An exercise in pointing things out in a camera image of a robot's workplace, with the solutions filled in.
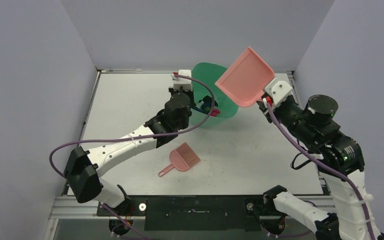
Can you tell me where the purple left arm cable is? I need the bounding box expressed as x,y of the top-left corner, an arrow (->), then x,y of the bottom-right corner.
48,74 -> 216,178

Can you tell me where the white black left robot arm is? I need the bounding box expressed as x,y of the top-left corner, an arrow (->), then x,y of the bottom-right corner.
63,87 -> 195,216

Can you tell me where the green plastic waste bin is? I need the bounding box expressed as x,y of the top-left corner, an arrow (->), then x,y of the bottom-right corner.
189,62 -> 239,128

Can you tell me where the magenta paper scrap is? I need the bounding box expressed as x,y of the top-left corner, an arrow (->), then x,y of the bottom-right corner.
210,109 -> 220,117

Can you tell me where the long dark blue paper scrap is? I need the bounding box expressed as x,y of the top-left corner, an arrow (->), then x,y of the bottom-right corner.
191,105 -> 204,113

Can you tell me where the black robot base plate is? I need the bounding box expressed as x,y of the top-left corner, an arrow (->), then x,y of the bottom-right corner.
95,195 -> 296,232

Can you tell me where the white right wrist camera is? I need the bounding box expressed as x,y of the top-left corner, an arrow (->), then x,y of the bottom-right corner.
264,77 -> 293,109

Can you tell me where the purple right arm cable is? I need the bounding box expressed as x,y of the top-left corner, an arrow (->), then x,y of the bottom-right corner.
264,100 -> 378,240

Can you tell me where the pink hand broom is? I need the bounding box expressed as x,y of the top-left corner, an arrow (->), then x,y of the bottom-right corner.
158,142 -> 201,177

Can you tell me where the pink dustpan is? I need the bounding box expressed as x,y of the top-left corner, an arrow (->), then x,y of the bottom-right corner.
215,47 -> 275,108

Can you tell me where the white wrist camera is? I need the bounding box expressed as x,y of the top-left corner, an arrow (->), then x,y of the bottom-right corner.
264,77 -> 293,109
171,69 -> 193,92

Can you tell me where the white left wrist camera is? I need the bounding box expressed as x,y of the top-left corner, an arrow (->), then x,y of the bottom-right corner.
171,69 -> 193,92

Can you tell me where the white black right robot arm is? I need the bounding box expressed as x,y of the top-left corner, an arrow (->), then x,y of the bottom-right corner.
257,94 -> 384,240

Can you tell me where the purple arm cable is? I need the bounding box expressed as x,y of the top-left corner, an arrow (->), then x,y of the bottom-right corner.
48,74 -> 216,178
264,100 -> 378,240

